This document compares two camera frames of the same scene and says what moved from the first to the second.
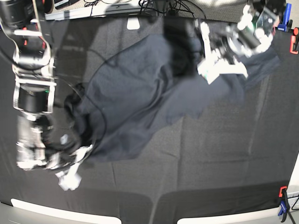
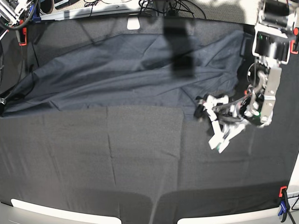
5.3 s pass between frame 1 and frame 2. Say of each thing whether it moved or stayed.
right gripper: moved
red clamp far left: stayed
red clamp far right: stayed
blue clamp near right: stayed
